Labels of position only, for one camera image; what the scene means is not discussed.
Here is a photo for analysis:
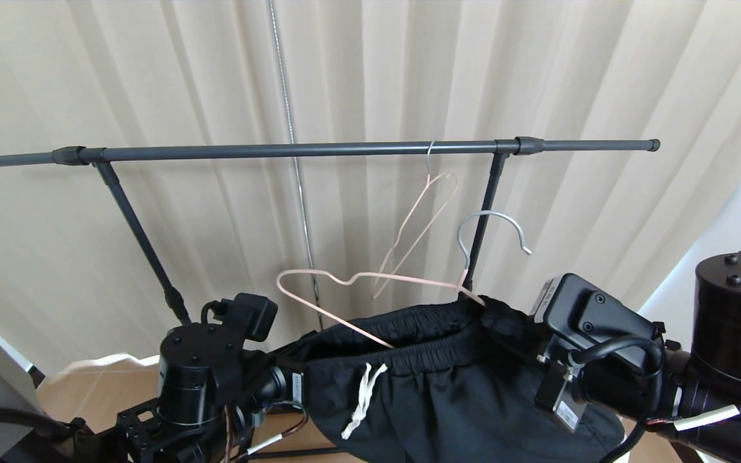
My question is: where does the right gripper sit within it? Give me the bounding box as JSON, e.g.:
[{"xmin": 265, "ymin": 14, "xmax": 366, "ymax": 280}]
[{"xmin": 535, "ymin": 360, "xmax": 683, "ymax": 431}]

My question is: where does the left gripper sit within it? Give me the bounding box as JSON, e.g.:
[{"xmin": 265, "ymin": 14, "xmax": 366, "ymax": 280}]
[{"xmin": 245, "ymin": 352, "xmax": 307, "ymax": 415}]

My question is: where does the black garment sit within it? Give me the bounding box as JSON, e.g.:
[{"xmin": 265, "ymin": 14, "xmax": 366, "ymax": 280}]
[{"xmin": 287, "ymin": 296, "xmax": 625, "ymax": 463}]

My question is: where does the pink clothes hanger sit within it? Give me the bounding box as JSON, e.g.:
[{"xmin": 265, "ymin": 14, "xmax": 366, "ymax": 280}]
[
  {"xmin": 374, "ymin": 140, "xmax": 459, "ymax": 300},
  {"xmin": 276, "ymin": 210, "xmax": 533, "ymax": 349}
]

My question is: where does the black clothes rack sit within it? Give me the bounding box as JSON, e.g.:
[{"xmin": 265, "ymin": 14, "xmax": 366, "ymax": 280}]
[{"xmin": 0, "ymin": 136, "xmax": 661, "ymax": 463}]

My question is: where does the thin grey curtain wand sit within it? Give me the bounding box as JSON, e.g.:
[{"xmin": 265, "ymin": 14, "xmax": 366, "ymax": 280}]
[{"xmin": 270, "ymin": 0, "xmax": 325, "ymax": 332}]

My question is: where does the beige curtain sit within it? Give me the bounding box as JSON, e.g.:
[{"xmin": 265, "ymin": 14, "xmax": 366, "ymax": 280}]
[{"xmin": 0, "ymin": 0, "xmax": 741, "ymax": 380}]

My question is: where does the black cable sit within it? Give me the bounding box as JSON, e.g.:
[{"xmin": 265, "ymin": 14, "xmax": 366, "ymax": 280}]
[
  {"xmin": 0, "ymin": 404, "xmax": 85, "ymax": 444},
  {"xmin": 567, "ymin": 334, "xmax": 667, "ymax": 463}
]

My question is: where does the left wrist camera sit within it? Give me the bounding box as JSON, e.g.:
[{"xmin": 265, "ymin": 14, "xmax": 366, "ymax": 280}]
[{"xmin": 202, "ymin": 293, "xmax": 279, "ymax": 343}]

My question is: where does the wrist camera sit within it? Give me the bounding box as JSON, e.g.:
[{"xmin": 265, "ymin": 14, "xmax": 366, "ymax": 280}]
[
  {"xmin": 528, "ymin": 273, "xmax": 667, "ymax": 380},
  {"xmin": 202, "ymin": 293, "xmax": 279, "ymax": 343}
]

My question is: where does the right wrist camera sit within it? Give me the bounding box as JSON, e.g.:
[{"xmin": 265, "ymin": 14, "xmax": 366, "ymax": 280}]
[{"xmin": 528, "ymin": 273, "xmax": 667, "ymax": 380}]

